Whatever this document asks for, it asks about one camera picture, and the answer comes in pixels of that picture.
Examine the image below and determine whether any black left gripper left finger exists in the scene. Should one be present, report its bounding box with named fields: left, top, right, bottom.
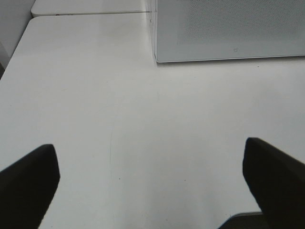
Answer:
left=0, top=144, right=60, bottom=229

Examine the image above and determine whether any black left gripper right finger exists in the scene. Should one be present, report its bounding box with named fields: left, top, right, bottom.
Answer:
left=243, top=137, right=305, bottom=229

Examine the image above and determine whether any white microwave door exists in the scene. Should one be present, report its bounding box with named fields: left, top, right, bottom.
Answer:
left=152, top=0, right=305, bottom=62

